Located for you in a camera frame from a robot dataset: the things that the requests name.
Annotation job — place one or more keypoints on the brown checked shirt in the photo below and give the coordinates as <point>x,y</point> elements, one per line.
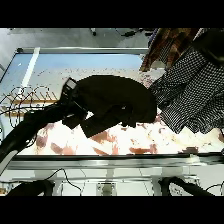
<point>170,43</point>

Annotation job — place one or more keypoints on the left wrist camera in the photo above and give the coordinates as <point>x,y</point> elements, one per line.
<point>70,86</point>

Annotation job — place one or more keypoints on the silver frame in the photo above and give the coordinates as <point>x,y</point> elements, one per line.
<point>110,163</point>

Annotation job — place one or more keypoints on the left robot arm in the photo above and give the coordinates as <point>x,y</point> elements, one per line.
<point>31,124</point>

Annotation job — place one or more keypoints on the black white dotted shirt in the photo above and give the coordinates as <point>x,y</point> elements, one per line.
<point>190,90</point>

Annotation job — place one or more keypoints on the black garment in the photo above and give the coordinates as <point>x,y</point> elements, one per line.
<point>113,96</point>

